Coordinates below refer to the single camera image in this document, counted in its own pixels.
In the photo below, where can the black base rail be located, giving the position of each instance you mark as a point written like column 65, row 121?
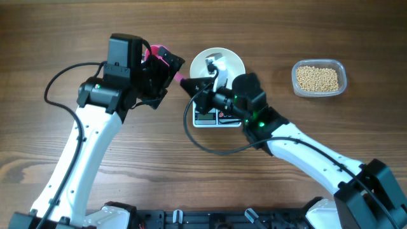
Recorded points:
column 249, row 218

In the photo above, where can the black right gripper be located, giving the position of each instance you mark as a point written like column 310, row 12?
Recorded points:
column 202, row 97

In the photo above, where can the white bowl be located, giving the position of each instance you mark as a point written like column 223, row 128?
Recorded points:
column 234, row 64

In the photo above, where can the soybeans in container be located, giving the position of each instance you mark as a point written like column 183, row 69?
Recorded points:
column 314, row 79

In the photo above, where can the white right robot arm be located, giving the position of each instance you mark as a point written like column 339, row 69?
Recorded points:
column 366, row 195

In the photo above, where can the white digital kitchen scale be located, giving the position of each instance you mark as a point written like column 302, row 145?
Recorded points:
column 214, row 119

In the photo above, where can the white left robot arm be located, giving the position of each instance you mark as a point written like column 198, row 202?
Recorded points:
column 135, row 73

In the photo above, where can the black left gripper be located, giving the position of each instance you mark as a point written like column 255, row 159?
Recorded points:
column 166, row 74

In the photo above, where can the clear plastic container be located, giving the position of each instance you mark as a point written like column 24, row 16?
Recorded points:
column 320, row 63

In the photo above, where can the pink plastic scoop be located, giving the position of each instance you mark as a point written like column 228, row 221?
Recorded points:
column 173, row 61

